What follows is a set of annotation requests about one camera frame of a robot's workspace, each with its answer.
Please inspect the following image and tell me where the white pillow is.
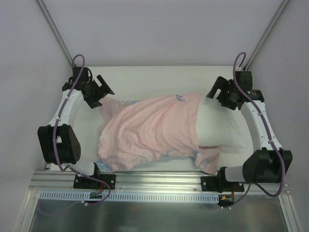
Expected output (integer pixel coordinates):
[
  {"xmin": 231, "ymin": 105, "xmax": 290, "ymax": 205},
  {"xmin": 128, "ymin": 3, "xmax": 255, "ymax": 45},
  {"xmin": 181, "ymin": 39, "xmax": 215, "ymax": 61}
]
[{"xmin": 196, "ymin": 97, "xmax": 247, "ymax": 148}]

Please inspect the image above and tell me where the blue and pink printed pillowcase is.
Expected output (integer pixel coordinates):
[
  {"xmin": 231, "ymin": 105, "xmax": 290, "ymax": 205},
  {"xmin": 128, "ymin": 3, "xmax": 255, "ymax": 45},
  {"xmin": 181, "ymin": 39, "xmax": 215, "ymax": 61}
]
[{"xmin": 98, "ymin": 93, "xmax": 220, "ymax": 174}]

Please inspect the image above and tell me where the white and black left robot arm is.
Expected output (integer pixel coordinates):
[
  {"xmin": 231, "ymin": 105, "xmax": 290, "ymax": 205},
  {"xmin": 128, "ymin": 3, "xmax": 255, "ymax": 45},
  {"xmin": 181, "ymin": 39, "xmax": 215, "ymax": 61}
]
[{"xmin": 37, "ymin": 67, "xmax": 116, "ymax": 192}]

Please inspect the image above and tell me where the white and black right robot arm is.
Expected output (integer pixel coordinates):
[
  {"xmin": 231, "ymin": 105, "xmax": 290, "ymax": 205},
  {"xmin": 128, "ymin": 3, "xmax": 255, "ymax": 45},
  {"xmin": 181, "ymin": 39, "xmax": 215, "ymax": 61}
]
[{"xmin": 207, "ymin": 71, "xmax": 293, "ymax": 197}]

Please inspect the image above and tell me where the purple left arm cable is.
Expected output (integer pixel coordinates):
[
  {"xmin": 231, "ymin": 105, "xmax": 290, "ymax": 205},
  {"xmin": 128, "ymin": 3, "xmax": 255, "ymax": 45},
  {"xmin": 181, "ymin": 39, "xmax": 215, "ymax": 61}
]
[{"xmin": 53, "ymin": 55, "xmax": 112, "ymax": 206}]

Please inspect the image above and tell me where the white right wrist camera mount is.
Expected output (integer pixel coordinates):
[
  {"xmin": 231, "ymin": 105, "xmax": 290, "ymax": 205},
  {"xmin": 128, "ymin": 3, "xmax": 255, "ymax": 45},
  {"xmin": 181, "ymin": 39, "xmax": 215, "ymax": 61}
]
[{"xmin": 235, "ymin": 66, "xmax": 244, "ymax": 72}]

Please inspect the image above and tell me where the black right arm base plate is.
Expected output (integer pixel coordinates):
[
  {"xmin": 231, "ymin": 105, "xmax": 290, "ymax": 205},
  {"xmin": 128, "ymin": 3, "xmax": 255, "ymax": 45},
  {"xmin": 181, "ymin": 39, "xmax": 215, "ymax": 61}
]
[{"xmin": 200, "ymin": 176, "xmax": 223, "ymax": 193}]

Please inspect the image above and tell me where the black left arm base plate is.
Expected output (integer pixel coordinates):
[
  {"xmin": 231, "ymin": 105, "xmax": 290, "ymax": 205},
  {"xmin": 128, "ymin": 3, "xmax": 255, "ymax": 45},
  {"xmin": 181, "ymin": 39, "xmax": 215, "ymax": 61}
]
[{"xmin": 73, "ymin": 174, "xmax": 116, "ymax": 190}]

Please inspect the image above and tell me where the thin purple right base cable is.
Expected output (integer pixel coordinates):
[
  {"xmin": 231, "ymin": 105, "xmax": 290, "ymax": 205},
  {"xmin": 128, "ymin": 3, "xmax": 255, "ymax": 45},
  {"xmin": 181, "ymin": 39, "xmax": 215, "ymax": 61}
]
[{"xmin": 205, "ymin": 183, "xmax": 252, "ymax": 213}]

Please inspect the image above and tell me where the thin purple base cable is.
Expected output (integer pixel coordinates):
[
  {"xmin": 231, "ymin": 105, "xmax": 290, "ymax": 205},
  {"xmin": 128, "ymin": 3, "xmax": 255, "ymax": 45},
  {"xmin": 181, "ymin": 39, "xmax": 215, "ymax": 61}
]
[
  {"xmin": 205, "ymin": 183, "xmax": 252, "ymax": 213},
  {"xmin": 37, "ymin": 200, "xmax": 97, "ymax": 216}
]

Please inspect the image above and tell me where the right aluminium frame post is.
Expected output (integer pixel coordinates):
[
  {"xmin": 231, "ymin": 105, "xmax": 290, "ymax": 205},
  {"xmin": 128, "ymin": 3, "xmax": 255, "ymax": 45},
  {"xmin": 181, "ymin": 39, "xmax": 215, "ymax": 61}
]
[{"xmin": 244, "ymin": 0, "xmax": 291, "ymax": 70}]

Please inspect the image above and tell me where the aluminium frame post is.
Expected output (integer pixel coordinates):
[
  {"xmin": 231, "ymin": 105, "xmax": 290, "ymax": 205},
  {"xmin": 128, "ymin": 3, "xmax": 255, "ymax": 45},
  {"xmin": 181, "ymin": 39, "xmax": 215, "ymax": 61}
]
[
  {"xmin": 244, "ymin": 0, "xmax": 291, "ymax": 70},
  {"xmin": 35, "ymin": 0, "xmax": 73, "ymax": 66}
]

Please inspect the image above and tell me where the aluminium mounting rail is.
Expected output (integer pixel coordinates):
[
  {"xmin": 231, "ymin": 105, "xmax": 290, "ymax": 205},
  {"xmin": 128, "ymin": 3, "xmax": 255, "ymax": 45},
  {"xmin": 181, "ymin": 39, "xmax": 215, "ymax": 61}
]
[{"xmin": 28, "ymin": 170, "xmax": 288, "ymax": 194}]

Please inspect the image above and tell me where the left aluminium frame post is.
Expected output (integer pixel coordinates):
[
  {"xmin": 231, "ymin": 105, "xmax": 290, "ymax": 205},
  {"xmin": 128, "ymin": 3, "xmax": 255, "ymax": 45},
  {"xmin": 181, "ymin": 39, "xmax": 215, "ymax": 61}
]
[{"xmin": 35, "ymin": 0, "xmax": 73, "ymax": 66}]

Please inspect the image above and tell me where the thin purple left base cable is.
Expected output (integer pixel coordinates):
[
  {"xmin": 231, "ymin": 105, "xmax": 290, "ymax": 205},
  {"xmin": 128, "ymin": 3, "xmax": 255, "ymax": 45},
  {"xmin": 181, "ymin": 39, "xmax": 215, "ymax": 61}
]
[{"xmin": 37, "ymin": 200, "xmax": 97, "ymax": 216}]

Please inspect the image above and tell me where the white slotted cable duct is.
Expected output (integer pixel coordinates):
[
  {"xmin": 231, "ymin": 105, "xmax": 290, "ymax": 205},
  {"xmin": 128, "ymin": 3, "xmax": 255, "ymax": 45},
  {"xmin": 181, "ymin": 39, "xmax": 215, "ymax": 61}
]
[{"xmin": 40, "ymin": 190, "xmax": 219, "ymax": 204}]

